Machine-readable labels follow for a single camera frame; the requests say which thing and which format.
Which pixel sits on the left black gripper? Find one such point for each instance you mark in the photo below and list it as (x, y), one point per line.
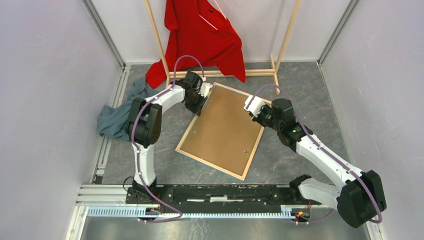
(198, 109)

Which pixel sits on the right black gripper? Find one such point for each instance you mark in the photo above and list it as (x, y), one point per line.
(258, 119)

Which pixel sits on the blue picture frame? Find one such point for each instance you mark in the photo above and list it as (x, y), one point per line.
(223, 135)

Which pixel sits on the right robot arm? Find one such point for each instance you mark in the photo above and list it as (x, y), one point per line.
(357, 196)

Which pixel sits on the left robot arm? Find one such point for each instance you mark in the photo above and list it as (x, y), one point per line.
(144, 124)

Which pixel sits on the red shirt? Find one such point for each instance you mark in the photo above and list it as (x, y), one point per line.
(192, 42)

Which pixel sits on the grey-blue cloth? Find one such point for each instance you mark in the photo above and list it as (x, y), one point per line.
(112, 120)

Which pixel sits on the pink clothes hanger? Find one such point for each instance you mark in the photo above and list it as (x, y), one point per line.
(211, 13)

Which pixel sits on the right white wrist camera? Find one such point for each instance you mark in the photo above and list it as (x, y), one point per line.
(253, 105)

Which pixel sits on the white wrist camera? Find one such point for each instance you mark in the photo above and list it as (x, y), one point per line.
(205, 87)
(253, 105)

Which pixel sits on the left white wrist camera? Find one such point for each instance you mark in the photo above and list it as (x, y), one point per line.
(205, 87)

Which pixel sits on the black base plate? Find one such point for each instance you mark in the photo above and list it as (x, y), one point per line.
(217, 198)

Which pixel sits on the white cable duct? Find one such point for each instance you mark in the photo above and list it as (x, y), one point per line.
(146, 213)

